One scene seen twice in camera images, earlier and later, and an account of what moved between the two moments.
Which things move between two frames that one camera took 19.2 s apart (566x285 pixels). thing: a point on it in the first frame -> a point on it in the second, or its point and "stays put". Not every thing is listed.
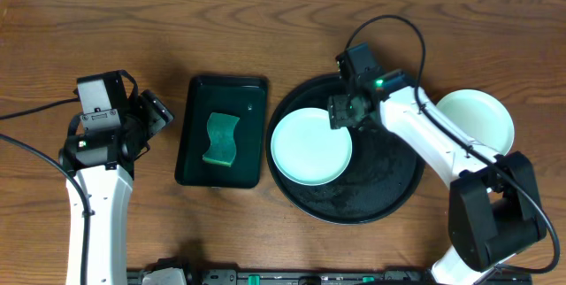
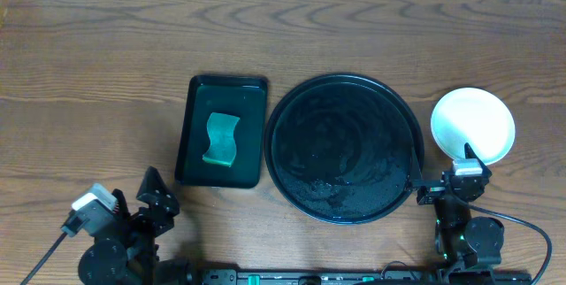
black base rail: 211,277 stays put
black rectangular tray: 244,97 stays put
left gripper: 156,110 -> 144,216
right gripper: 338,114 -> 416,181
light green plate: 305,150 -> 474,116
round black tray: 381,173 stays put
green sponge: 221,130 stays put
